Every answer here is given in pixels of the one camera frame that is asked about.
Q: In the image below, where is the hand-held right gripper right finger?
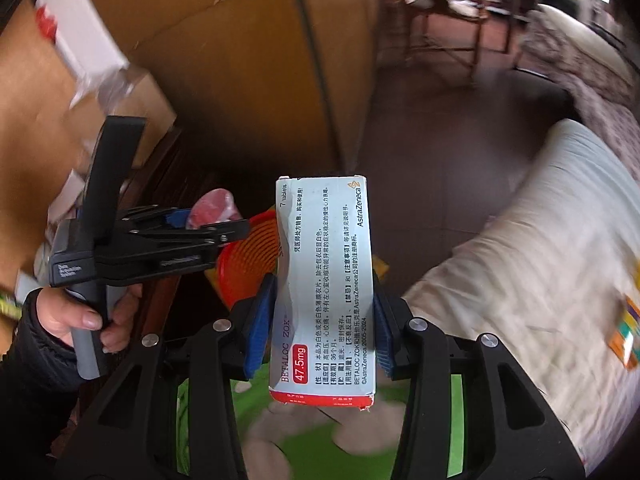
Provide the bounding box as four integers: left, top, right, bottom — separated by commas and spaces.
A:
372, 287, 586, 480

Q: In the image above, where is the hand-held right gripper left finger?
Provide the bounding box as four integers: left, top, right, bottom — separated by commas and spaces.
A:
52, 272, 278, 480

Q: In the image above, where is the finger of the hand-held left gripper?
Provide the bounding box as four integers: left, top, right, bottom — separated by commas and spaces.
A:
105, 217, 252, 275
119, 204, 196, 234

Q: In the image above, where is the red plastic piece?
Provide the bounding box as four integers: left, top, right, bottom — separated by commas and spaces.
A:
186, 188, 240, 228

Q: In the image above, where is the red plastic waste bin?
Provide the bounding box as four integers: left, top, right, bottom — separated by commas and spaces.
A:
216, 210, 281, 311

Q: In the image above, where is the white medicine box red end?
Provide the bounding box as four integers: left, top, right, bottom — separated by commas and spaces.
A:
269, 175, 376, 408

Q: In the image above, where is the person's left forearm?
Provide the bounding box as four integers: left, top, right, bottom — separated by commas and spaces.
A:
0, 287, 108, 480

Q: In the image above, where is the person's left hand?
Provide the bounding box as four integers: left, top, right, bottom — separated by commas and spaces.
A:
37, 284, 144, 356

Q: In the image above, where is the cardboard box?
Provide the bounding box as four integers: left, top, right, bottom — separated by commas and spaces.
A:
0, 0, 177, 201

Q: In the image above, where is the printed flower quilt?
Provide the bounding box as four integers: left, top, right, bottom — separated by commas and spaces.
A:
175, 117, 640, 480

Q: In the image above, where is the brown wooden cabinet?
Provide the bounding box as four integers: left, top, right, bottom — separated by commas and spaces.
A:
75, 0, 381, 171

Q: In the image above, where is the orange and green medicine box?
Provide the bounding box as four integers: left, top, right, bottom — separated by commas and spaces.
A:
607, 295, 640, 371

